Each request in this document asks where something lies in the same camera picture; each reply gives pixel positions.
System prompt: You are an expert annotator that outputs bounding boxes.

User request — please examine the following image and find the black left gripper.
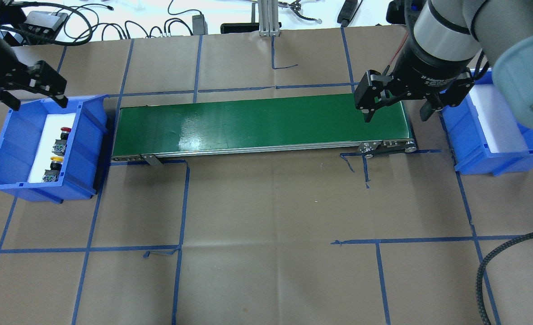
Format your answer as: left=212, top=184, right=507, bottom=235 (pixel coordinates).
left=0, top=61, right=69, bottom=111

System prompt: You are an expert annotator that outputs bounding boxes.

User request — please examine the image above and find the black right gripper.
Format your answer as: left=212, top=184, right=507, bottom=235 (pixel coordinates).
left=355, top=43, right=475, bottom=123

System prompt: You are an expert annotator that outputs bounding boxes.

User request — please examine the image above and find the yellow push button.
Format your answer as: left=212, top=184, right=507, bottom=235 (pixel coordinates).
left=42, top=156, right=64, bottom=183

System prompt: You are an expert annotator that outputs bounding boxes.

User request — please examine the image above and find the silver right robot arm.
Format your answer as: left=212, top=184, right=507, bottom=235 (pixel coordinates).
left=355, top=0, right=533, bottom=129

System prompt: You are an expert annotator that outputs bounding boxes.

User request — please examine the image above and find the white foam pad left bin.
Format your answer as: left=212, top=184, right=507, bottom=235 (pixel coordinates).
left=27, top=113, right=76, bottom=183

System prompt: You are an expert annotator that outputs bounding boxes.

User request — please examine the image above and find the white foam pad bin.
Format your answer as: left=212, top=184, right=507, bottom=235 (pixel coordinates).
left=469, top=84, right=528, bottom=153
left=27, top=113, right=76, bottom=183

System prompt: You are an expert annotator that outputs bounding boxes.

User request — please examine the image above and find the red push button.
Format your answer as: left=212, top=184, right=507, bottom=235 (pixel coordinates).
left=52, top=127, right=72, bottom=157

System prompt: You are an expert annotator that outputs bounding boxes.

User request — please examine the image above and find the blue left plastic bin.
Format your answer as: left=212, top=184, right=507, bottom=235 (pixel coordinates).
left=0, top=94, right=108, bottom=204

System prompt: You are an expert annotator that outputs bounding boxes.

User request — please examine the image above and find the blue plastic bin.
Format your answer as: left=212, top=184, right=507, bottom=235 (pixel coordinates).
left=0, top=94, right=108, bottom=204
left=442, top=70, right=533, bottom=176

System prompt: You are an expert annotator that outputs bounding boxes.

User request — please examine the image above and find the green conveyor belt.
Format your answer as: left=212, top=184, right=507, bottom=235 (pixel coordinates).
left=112, top=94, right=418, bottom=164

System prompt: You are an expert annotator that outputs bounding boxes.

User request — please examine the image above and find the blue right plastic bin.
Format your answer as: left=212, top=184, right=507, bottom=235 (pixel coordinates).
left=442, top=70, right=533, bottom=176

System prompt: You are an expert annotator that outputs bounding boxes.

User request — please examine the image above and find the white foam pad right bin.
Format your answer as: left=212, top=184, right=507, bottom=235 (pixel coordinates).
left=469, top=84, right=528, bottom=153

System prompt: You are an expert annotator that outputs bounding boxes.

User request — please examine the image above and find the black power adapter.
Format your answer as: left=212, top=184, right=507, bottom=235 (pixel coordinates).
left=192, top=14, right=208, bottom=35

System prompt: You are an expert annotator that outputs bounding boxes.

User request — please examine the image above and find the aluminium profile post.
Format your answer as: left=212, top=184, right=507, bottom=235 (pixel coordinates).
left=257, top=0, right=280, bottom=37

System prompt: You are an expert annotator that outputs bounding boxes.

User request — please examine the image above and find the black braided cable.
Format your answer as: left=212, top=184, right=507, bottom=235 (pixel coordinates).
left=475, top=227, right=533, bottom=325

